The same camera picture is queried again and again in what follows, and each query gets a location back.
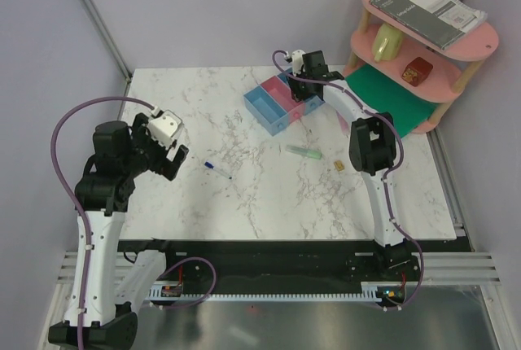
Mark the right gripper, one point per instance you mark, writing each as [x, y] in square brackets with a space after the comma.
[297, 94]

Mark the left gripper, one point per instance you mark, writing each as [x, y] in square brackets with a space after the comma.
[165, 165]

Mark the teal blue drawer box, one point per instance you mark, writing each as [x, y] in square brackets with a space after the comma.
[305, 106]

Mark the pink drawer box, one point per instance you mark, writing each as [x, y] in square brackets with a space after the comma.
[272, 86]

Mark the light blue drawer box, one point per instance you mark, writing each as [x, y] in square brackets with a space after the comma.
[270, 114]

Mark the pink highlighter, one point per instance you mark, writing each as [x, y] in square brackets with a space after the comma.
[343, 125]

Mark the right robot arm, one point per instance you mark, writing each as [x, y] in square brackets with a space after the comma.
[375, 148]

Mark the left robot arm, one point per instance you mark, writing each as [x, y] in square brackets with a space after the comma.
[103, 313]

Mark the blue whiteboard marker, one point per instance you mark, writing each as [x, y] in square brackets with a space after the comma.
[217, 170]

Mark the long green highlighter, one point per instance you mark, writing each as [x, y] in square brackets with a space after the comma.
[304, 152]

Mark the small yellow eraser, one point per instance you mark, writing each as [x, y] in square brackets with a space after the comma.
[339, 165]

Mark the green folder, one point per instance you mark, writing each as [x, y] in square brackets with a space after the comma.
[384, 95]

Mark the red brown cube box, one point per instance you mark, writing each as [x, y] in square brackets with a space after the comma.
[417, 71]

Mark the pink three-tier shelf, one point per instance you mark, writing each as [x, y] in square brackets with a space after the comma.
[452, 68]

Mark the grey setup guide booklet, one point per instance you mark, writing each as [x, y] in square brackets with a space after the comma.
[441, 22]

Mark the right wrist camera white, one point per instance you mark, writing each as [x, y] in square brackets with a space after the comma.
[295, 59]

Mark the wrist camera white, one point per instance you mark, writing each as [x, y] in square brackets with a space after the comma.
[295, 59]
[165, 127]

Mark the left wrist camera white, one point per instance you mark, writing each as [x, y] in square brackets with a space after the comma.
[165, 127]

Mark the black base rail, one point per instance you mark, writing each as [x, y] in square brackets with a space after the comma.
[273, 267]

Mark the white cable duct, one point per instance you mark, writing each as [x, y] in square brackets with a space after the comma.
[163, 293]

